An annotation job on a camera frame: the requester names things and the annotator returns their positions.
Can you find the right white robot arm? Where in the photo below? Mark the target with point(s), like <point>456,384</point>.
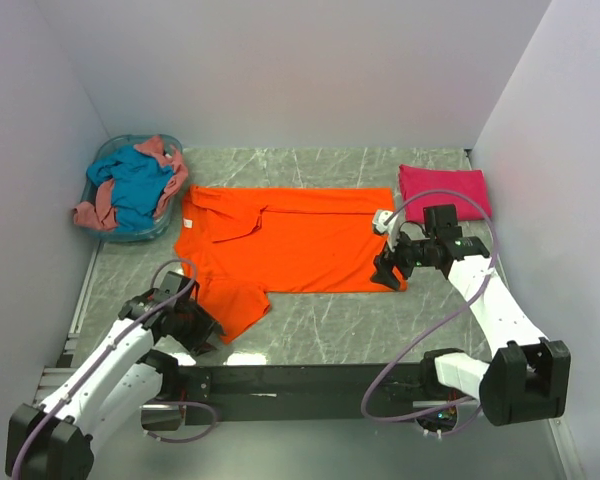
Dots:
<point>527,376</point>

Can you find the pink t-shirt in basket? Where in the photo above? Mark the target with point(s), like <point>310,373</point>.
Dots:
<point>92,212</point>

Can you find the folded magenta t-shirt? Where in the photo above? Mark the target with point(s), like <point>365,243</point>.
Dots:
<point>469,183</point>

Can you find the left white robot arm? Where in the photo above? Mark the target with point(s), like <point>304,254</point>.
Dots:
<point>59,437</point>

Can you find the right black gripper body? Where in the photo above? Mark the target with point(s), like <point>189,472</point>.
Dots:
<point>412,253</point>

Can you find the transparent teal laundry basket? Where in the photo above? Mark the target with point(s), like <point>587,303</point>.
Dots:
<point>105,147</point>

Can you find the orange t-shirt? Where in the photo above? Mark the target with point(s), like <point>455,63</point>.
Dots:
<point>246,243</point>

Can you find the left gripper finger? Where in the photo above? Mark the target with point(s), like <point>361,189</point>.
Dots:
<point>199,344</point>
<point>206,324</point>

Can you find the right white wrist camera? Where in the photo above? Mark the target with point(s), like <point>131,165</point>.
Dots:
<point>385,223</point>

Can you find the aluminium rail frame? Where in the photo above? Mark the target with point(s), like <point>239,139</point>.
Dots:
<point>54,376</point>

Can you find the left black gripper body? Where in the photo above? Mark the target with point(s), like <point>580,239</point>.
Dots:
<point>191,327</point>

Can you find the blue t-shirt in basket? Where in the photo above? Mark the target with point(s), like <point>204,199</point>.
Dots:
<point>138,183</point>

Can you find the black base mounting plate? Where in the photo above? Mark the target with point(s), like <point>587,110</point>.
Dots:
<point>309,392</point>

